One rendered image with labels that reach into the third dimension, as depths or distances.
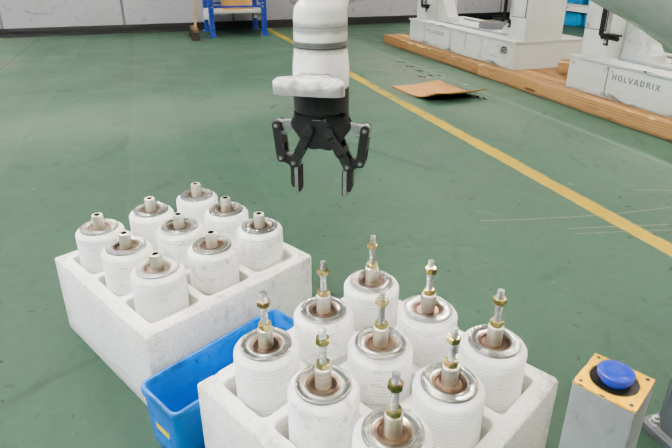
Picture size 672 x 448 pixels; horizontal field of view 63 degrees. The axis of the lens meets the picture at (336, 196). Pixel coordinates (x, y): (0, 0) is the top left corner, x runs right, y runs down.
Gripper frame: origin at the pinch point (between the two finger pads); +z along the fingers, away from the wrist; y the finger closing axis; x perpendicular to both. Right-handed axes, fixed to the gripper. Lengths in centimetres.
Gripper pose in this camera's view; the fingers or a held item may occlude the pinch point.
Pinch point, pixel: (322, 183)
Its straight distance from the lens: 79.2
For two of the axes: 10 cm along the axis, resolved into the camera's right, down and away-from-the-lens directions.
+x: -2.2, 3.9, -8.9
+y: -9.7, -0.9, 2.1
